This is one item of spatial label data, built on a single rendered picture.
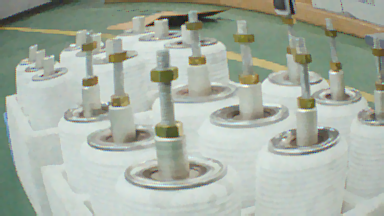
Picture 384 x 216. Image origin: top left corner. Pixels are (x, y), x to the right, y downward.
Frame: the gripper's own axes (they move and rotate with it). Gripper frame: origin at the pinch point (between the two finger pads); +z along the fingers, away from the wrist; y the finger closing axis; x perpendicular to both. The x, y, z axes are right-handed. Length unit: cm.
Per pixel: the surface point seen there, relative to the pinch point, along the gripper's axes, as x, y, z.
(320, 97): -9.0, -7.3, 9.7
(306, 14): 148, 217, 31
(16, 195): 59, -11, 35
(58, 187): 10.9, -28.8, 17.1
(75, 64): 44.6, 2.4, 11.0
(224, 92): 2.3, -10.4, 9.7
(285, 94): -1.3, -4.5, 10.7
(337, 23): 121, 208, 31
